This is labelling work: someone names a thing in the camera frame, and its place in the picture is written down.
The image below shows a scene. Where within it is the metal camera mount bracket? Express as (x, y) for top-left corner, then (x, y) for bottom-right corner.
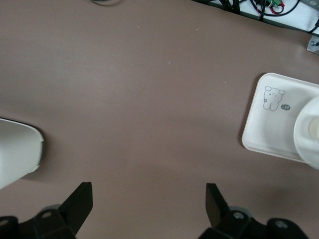
(306, 34), (319, 54)

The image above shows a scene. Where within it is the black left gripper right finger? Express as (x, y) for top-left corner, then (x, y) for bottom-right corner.
(199, 183), (269, 239)

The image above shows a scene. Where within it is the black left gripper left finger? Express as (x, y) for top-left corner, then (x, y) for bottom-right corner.
(33, 182), (94, 239)

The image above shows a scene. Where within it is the round cream plate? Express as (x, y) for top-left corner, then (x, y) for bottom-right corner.
(293, 96), (319, 171)

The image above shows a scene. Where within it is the white toaster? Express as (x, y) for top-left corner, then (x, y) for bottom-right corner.
(0, 117), (46, 191)

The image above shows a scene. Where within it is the cream rabbit print tray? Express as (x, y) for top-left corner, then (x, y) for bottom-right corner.
(241, 72), (319, 164)

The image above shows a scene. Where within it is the black cable bundle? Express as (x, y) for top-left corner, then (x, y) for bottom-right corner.
(191, 0), (319, 33)

